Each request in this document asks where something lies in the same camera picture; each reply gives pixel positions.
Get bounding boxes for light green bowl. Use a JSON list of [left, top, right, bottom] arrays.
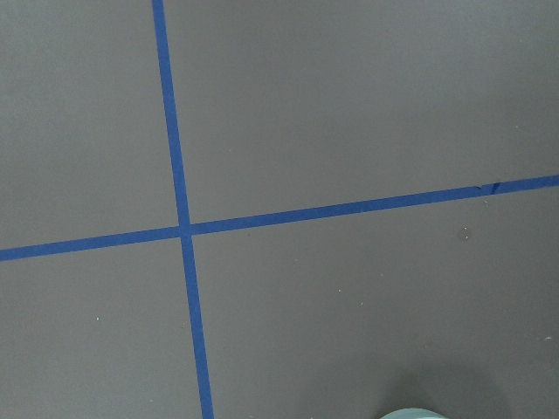
[[380, 408, 441, 419]]

